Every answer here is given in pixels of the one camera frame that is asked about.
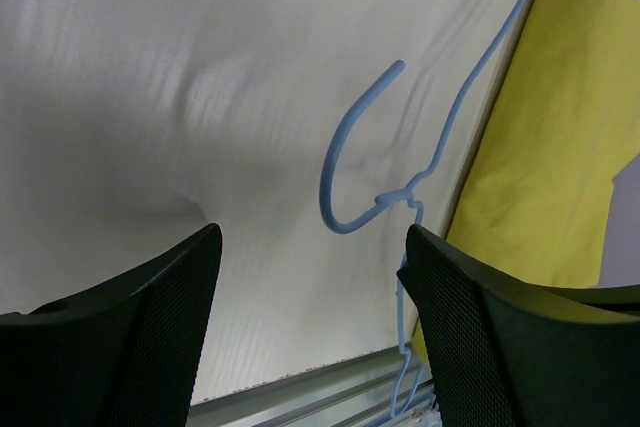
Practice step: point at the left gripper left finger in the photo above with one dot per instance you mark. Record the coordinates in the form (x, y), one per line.
(122, 353)

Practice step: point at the yellow-green trousers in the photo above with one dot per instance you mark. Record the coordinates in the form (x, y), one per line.
(536, 201)

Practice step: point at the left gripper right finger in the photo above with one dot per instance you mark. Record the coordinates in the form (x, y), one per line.
(504, 352)

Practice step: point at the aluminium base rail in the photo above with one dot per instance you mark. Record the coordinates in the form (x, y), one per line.
(352, 393)

